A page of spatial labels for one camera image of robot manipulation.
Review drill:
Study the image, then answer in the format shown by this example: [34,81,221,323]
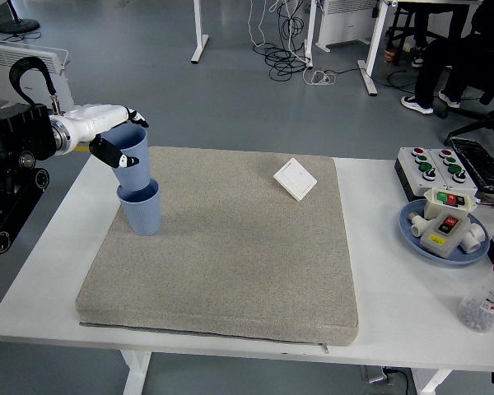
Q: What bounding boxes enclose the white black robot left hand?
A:
[59,105,150,170]

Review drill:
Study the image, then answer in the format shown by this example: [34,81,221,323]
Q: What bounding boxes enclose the blue ribbed cup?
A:
[102,125,151,193]
[116,179,162,237]

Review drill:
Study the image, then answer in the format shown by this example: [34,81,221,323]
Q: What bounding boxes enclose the white push-button control box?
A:
[428,147,478,198]
[394,146,442,202]

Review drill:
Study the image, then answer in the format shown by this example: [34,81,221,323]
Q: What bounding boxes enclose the white panel heater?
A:
[315,0,380,53]
[0,39,77,111]

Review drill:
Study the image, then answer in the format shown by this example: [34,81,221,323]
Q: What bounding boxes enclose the black fan stand base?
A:
[0,0,41,35]

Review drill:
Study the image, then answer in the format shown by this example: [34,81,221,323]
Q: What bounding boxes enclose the white desk leg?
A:
[357,0,398,97]
[190,0,210,64]
[302,0,319,69]

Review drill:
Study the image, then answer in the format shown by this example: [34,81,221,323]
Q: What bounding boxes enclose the grey-brown cushion mat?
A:
[76,146,360,355]

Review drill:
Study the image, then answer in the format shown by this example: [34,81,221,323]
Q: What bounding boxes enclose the white table leg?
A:
[121,349,152,395]
[411,368,454,395]

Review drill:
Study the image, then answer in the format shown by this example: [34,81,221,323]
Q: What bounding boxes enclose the black stool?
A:
[386,2,415,53]

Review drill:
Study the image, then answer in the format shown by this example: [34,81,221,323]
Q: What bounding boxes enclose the person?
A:
[409,0,458,69]
[400,0,494,116]

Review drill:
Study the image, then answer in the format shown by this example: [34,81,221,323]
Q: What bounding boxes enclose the blue round plate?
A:
[398,199,492,268]

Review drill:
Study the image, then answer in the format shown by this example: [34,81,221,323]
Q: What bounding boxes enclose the white plastic pipe fitting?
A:
[409,211,428,239]
[460,221,489,256]

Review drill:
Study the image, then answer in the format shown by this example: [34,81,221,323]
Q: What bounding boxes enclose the grey power strip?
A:
[360,364,415,388]

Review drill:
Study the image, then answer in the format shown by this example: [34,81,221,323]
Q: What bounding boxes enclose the black flat ribbed case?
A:
[450,137,494,193]

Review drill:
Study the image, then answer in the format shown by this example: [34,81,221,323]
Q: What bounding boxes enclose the clear screw jar red lid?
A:
[456,254,494,333]

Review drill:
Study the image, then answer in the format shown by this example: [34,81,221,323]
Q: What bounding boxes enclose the black cable bundle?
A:
[264,0,314,81]

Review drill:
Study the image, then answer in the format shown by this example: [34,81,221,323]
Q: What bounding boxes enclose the white wall switch plate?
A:
[273,157,319,202]

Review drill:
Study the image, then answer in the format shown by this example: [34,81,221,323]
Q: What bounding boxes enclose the white cable with plug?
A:
[302,67,338,87]

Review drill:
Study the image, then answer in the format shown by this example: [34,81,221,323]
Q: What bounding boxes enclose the white switch box green red buttons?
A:
[422,188,478,221]

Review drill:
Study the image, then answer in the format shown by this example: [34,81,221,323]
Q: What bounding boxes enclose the grey switch box red button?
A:
[419,212,473,261]

